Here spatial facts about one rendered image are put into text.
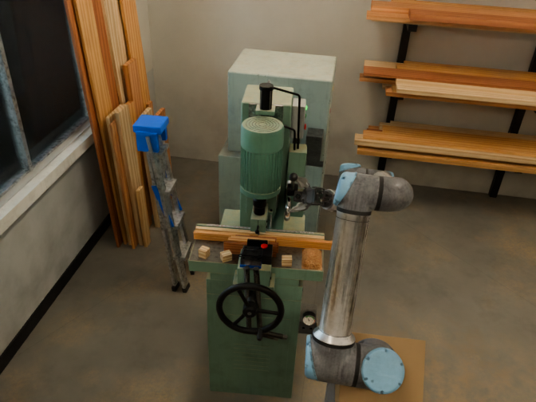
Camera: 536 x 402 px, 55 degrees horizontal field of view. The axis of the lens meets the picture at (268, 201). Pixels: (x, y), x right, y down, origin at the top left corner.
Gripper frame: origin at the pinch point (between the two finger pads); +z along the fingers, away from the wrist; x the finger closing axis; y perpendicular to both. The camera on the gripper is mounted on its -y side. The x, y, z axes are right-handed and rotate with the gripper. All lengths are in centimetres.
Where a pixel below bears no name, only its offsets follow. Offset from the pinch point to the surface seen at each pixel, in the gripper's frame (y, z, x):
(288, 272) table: -14.4, -15.8, 32.4
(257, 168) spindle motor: -6.2, 11.9, -8.5
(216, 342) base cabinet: -59, -11, 70
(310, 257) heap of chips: -8.6, -23.1, 25.0
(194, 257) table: -42, 16, 29
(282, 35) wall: -154, -109, -153
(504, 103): -18, -204, -95
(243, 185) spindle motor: -17.6, 10.0, -2.6
